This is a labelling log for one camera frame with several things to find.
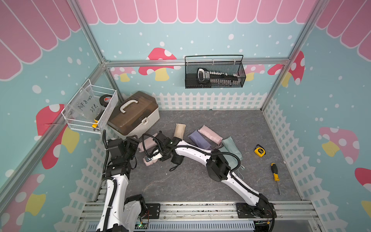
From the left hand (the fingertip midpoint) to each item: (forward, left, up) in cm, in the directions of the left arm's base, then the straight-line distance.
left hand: (137, 141), depth 80 cm
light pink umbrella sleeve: (+7, -1, -13) cm, 15 cm away
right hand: (+2, -9, -16) cm, 18 cm away
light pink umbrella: (-6, -5, -14) cm, 16 cm away
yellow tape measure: (+4, -75, -16) cm, 77 cm away
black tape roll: (+18, +19, +14) cm, 30 cm away
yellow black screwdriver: (-8, -81, -16) cm, 83 cm away
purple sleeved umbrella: (+13, -34, -16) cm, 39 cm away
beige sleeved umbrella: (+20, -21, -16) cm, 34 cm away
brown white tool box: (+18, +5, +1) cm, 19 cm away
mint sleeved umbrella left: (-3, -56, -16) cm, 58 cm away
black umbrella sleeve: (-2, -21, -17) cm, 27 cm away
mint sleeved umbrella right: (+6, -57, -15) cm, 59 cm away
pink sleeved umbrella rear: (+17, -44, -16) cm, 50 cm away
